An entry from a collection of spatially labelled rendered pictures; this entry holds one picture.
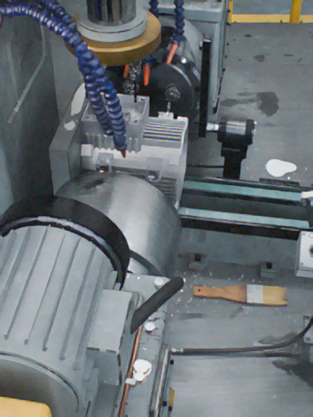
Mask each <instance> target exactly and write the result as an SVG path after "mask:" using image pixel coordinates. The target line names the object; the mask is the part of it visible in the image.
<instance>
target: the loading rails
mask: <svg viewBox="0 0 313 417"><path fill-rule="evenodd" d="M189 179H190V182H189V181H188V180H189ZM186 182H187V183H186ZM192 182H193V183H192ZM183 183H184V184H185V185H184V184H183V185H184V186H183V189H182V193H181V198H180V201H179V206H180V207H179V210H182V211H179V210H177V211H178V213H179V212H180V213H179V216H180V220H181V225H182V232H181V238H180V243H179V251H178V257H187V258H189V260H188V269H190V270H205V269H206V262H207V260H209V261H223V262H230V263H238V264H245V265H252V266H260V272H259V276H260V277H261V278H268V279H276V278H277V272H279V268H281V269H287V270H295V265H296V251H297V241H298V236H299V233H301V232H302V231H305V232H312V233H313V229H310V227H309V222H308V219H307V215H306V209H305V208H304V206H303V205H302V204H301V193H302V188H303V187H306V186H297V185H289V184H282V183H273V182H258V181H250V180H241V179H234V178H225V177H218V176H209V175H201V174H193V173H185V174H184V179H183ZM190 183H191V186H190V185H189V184H190ZM187 184H188V185H187ZM307 189H309V190H310V191H313V187H307ZM184 206H186V207H187V209H186V207H184ZM186 211H188V212H189V213H188V214H187V212H186Z"/></svg>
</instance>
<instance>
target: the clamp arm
mask: <svg viewBox="0 0 313 417"><path fill-rule="evenodd" d="M212 48H213V34H212V33H205V34H204V37H203V41H200V44H199V49H200V50H202V59H201V87H200V102H197V105H196V110H197V111H199V117H198V132H197V137H198V138H206V137H207V134H210V131H211V128H208V127H211V123H209V122H208V120H209V97H210V88H209V84H210V72H211V60H212Z"/></svg>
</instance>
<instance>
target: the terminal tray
mask: <svg viewBox="0 0 313 417"><path fill-rule="evenodd" d="M101 95H102V97H103V99H102V100H103V101H104V106H105V107H106V110H107V111H108V106H107V104H106V99H105V98H104V94H103V93H101ZM117 97H118V98H119V99H120V105H121V106H122V109H121V110H122V111H123V117H124V119H125V121H124V122H125V124H126V132H127V140H126V143H127V148H126V150H128V152H129V153H131V151H134V153H135V154H138V151H141V147H142V138H143V130H144V127H146V123H147V120H148V117H149V97H139V95H137V103H134V96H130V94H128V95H121V94H118V95H117ZM125 108H127V109H125ZM129 108H130V109H129ZM134 110H135V113H134ZM136 112H137V113H136ZM108 114H109V111H108ZM137 114H138V116H137ZM130 115H131V116H130ZM139 115H140V116H139ZM133 116H134V118H133ZM136 116H137V117H136ZM135 117H136V119H135ZM131 118H132V119H133V120H131ZM81 125H82V138H83V144H91V145H93V148H94V149H95V148H96V147H97V148H98V149H99V151H100V149H101V147H104V149H105V151H107V150H108V148H110V150H111V151H113V149H116V148H115V145H114V143H113V140H112V137H113V136H106V135H104V128H102V126H101V124H100V123H99V122H98V120H96V118H95V115H94V113H93V108H92V107H91V102H90V100H89V102H88V104H87V106H86V110H85V113H84V115H83V117H82V118H81ZM116 152H119V150H117V149H116Z"/></svg>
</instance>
